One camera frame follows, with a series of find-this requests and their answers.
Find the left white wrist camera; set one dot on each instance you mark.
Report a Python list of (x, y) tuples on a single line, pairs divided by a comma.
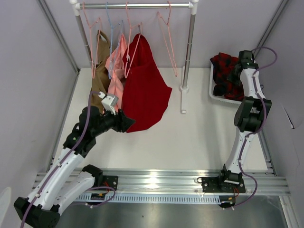
[(109, 101)]

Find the blue wire hanger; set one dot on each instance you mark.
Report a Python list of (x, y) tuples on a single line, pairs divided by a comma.
[(120, 25)]

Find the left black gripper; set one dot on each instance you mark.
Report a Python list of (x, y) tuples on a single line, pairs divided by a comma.
[(122, 123)]

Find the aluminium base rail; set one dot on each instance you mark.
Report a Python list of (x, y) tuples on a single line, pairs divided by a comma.
[(181, 186)]

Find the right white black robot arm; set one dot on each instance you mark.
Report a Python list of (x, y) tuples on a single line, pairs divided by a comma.
[(249, 119)]

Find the white plastic basket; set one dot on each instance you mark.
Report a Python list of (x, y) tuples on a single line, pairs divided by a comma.
[(220, 98)]

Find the pink hanger far left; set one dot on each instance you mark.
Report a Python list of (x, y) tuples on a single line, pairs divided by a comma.
[(94, 26)]

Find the pink wire hanger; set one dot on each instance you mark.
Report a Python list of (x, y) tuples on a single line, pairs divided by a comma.
[(168, 41)]

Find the metal clothes rack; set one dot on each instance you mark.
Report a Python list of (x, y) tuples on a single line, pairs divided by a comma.
[(191, 5)]

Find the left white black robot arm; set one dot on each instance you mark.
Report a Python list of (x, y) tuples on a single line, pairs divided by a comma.
[(43, 207)]

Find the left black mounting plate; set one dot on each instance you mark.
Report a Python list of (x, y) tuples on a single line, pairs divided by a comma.
[(110, 181)]

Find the pink skirt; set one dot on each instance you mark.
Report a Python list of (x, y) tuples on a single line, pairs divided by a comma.
[(115, 67)]

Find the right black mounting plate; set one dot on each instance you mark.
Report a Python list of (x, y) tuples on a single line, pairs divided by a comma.
[(216, 185)]

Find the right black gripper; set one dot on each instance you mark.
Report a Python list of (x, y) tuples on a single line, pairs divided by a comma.
[(232, 79)]

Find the solid red skirt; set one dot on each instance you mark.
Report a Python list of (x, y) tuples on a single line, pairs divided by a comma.
[(145, 94)]

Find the black mounting plate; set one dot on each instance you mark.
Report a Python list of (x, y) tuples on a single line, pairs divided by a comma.
[(216, 185), (110, 181)]

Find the brown skirt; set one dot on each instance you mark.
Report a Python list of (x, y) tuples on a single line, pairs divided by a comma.
[(101, 81)]

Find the red plaid skirt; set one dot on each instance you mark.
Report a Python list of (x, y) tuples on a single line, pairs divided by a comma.
[(222, 66)]

